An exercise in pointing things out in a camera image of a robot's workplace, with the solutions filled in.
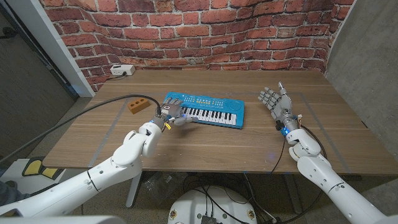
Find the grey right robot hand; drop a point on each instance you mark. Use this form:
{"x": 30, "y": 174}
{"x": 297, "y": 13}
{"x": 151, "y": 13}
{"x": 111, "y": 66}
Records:
{"x": 283, "y": 109}

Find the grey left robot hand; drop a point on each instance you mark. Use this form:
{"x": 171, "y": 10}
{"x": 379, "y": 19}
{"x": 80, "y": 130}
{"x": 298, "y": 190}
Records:
{"x": 171, "y": 112}

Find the blue toy piano keyboard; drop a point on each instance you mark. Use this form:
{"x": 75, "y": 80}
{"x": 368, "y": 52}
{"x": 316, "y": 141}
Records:
{"x": 217, "y": 107}

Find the black box on robot base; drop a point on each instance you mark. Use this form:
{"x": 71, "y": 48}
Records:
{"x": 208, "y": 219}

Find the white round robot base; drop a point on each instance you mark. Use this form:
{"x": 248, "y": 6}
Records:
{"x": 192, "y": 205}

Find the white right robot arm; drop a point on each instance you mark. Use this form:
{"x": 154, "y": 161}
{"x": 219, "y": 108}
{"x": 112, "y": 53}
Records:
{"x": 323, "y": 177}

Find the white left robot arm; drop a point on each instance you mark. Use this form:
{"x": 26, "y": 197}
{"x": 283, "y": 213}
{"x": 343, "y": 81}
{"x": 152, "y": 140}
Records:
{"x": 93, "y": 180}

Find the brown brick-shaped block with holes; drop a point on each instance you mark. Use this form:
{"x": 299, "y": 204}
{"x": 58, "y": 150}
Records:
{"x": 138, "y": 105}

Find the white power strip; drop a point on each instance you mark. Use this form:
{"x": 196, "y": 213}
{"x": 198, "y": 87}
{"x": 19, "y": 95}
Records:
{"x": 122, "y": 69}

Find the clear plastic bag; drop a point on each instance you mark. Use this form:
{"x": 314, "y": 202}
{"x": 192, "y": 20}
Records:
{"x": 161, "y": 185}

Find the red brick print backdrop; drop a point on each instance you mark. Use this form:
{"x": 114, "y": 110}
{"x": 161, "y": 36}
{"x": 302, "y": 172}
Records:
{"x": 199, "y": 34}

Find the grey table leg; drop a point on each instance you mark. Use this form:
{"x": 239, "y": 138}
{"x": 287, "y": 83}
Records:
{"x": 293, "y": 194}

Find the white table leg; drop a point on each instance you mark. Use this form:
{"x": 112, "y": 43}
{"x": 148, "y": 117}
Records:
{"x": 133, "y": 189}

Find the yellow and black floor pedal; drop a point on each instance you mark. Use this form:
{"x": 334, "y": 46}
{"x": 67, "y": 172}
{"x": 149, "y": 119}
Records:
{"x": 37, "y": 168}

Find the white robot torso edge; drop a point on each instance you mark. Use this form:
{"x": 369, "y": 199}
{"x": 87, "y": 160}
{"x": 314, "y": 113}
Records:
{"x": 62, "y": 220}

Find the person's leg in blue jeans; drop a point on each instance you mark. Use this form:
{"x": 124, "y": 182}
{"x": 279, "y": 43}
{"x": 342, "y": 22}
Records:
{"x": 11, "y": 194}

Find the white door frame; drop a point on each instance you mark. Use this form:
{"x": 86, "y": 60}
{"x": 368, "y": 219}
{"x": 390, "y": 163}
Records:
{"x": 56, "y": 46}

